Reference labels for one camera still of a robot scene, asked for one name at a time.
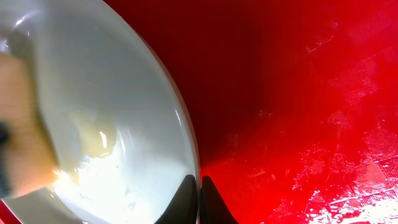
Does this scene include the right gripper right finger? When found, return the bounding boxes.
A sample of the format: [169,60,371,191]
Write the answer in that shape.
[200,175,238,224]

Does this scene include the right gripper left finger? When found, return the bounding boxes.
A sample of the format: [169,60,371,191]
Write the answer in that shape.
[155,174,198,224]

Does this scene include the pale green plate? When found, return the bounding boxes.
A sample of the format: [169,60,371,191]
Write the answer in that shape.
[1,0,199,223]

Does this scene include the green and yellow sponge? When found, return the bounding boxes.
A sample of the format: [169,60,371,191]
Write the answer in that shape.
[1,53,58,199]

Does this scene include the red plastic tray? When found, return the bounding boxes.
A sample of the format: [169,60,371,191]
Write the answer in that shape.
[0,0,398,224]

